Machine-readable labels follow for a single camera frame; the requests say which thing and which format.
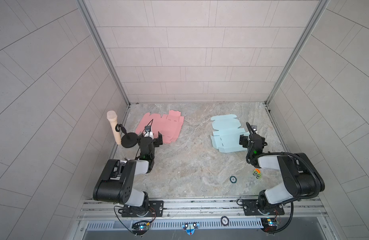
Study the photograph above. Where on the light blue paper box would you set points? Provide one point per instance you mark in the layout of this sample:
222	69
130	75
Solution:
226	134

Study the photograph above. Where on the round black white badge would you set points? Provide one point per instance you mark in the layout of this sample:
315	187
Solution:
224	221

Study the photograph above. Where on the green circuit board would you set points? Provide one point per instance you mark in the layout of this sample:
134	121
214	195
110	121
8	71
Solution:
141	226
269	224

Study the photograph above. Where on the pink flat paper box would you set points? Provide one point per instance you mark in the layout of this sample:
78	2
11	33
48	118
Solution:
168	125

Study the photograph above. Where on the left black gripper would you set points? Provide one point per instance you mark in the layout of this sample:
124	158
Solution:
153	140

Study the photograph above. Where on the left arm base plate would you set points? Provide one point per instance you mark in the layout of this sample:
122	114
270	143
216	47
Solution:
147	210

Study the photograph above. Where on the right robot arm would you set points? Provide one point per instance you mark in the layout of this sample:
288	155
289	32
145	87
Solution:
300	179

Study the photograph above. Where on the right green circuit board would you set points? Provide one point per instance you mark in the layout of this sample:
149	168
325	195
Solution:
269	224

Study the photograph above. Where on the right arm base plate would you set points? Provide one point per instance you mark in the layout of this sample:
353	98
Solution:
253	207

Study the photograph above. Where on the blue sticker with eyes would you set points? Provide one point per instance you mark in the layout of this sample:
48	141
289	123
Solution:
190	228

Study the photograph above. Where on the beige wooden microphone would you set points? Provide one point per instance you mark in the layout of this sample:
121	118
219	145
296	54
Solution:
113	120

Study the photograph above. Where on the orange green small toy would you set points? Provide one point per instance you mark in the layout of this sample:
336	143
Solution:
257	173

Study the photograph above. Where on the blue poker chip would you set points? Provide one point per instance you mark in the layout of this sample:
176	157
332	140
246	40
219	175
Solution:
233	179

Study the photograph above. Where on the black round microphone stand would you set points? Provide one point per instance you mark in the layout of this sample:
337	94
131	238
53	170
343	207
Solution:
128	140

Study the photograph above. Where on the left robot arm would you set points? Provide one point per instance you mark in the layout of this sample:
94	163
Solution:
115	184

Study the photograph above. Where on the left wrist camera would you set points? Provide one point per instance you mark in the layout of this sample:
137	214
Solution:
148	131

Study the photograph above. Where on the aluminium mounting rail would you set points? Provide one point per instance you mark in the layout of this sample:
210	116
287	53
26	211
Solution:
186	208

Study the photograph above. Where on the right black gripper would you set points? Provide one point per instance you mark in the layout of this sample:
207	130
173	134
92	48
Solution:
252	139

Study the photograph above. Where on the left green circuit board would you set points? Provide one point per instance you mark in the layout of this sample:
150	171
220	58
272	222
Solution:
141	226

